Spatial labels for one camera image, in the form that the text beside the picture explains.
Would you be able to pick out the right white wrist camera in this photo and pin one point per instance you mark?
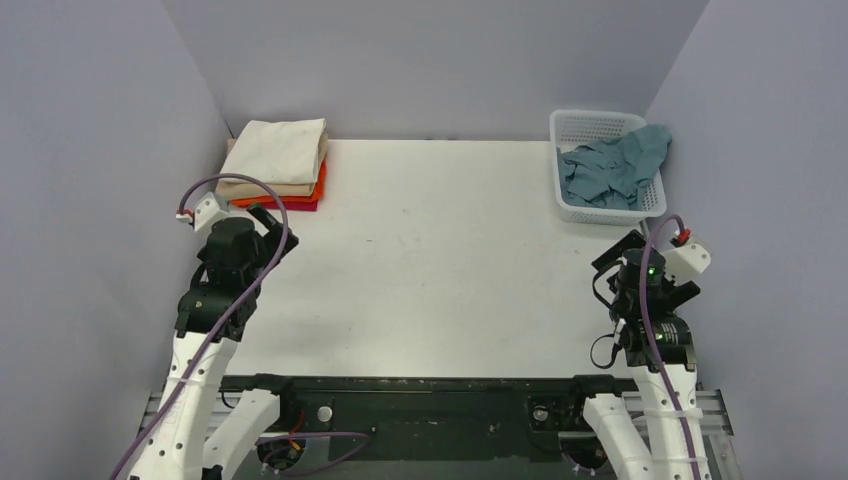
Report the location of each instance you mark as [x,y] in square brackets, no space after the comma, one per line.
[687,259]

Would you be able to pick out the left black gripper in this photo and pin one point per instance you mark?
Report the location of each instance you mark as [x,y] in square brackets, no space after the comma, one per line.
[266,225]

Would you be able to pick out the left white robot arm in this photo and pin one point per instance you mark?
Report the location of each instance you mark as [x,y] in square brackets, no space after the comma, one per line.
[212,315]

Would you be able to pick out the folded orange t-shirt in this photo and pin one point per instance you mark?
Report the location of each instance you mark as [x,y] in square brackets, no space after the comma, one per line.
[292,192]

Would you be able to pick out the folded cream t-shirt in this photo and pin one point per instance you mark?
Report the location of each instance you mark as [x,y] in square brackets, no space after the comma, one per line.
[279,152]

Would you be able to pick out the black metal base frame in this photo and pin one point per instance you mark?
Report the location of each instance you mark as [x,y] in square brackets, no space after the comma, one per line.
[300,426]

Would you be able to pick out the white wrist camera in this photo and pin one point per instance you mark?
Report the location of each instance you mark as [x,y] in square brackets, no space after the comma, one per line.
[210,209]
[687,259]

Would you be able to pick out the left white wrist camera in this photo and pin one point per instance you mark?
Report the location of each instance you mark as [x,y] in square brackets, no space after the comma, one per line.
[210,209]

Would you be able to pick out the folded beige t-shirt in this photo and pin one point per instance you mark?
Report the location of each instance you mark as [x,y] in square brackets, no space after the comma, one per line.
[231,189]

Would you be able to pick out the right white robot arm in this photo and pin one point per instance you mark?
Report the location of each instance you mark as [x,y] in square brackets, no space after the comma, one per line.
[658,348]

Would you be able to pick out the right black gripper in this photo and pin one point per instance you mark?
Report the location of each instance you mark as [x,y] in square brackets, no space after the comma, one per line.
[684,292]

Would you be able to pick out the white plastic laundry basket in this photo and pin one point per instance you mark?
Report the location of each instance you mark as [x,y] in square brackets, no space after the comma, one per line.
[571,128]

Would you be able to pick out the teal blue t-shirt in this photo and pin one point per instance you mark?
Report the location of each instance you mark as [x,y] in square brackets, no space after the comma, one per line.
[615,173]

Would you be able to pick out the folded magenta t-shirt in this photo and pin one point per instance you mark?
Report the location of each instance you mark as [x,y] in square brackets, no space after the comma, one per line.
[289,206]

